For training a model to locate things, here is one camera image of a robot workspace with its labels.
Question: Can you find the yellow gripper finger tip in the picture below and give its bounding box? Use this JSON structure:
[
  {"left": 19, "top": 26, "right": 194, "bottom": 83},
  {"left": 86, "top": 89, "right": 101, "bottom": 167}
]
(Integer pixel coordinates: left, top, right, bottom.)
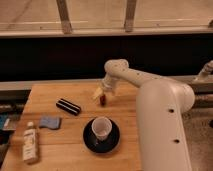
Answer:
[{"left": 92, "top": 87, "right": 104, "bottom": 100}]

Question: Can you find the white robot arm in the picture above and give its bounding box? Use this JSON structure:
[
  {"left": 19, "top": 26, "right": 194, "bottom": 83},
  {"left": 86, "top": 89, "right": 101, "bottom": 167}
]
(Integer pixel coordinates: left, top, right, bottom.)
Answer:
[{"left": 93, "top": 59, "right": 195, "bottom": 171}]

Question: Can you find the white paper cup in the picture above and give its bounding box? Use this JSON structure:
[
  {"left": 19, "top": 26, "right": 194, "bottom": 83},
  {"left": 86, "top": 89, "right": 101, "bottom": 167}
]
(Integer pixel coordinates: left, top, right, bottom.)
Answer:
[{"left": 91, "top": 117, "right": 112, "bottom": 141}]

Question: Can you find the black rectangular box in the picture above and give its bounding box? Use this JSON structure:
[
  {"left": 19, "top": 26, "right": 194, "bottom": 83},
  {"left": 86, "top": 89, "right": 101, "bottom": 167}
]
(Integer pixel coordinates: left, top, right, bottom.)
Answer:
[{"left": 56, "top": 99, "right": 81, "bottom": 116}]

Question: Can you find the blue sponge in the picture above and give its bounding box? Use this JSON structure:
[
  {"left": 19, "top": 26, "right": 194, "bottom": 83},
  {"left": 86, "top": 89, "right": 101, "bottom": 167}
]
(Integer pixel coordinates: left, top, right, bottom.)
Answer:
[{"left": 39, "top": 116, "right": 61, "bottom": 130}]

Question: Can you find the black round plate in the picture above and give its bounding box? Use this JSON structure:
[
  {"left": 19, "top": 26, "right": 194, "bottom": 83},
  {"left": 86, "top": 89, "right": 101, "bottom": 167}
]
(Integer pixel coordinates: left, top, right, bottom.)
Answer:
[{"left": 82, "top": 119, "right": 120, "bottom": 154}]

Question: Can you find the white plastic bottle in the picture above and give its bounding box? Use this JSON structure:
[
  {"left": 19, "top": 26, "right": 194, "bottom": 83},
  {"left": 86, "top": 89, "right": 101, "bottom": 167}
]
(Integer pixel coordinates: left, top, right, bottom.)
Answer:
[{"left": 22, "top": 121, "right": 38, "bottom": 164}]

